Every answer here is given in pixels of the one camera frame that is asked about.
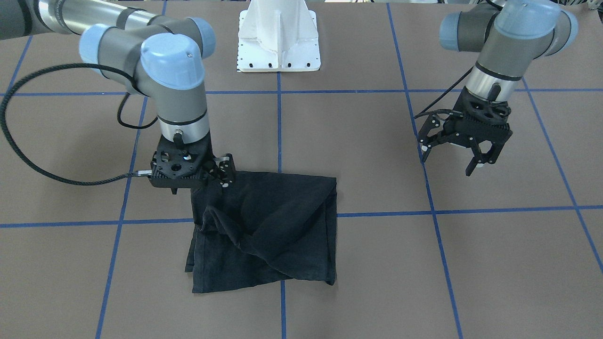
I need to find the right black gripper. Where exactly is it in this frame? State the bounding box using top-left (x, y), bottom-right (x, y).
top-left (149, 134), bottom-right (236, 195)

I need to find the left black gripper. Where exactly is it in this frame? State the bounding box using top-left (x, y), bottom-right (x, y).
top-left (419, 88), bottom-right (513, 177)

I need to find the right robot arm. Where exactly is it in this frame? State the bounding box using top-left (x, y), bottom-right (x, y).
top-left (1, 0), bottom-right (235, 194)

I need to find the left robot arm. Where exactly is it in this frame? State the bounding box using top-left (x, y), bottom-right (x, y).
top-left (416, 0), bottom-right (579, 176)

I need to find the black graphic t-shirt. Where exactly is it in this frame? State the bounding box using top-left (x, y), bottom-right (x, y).
top-left (185, 171), bottom-right (337, 294)

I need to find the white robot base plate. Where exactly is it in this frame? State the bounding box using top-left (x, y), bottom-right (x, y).
top-left (236, 0), bottom-right (321, 73)

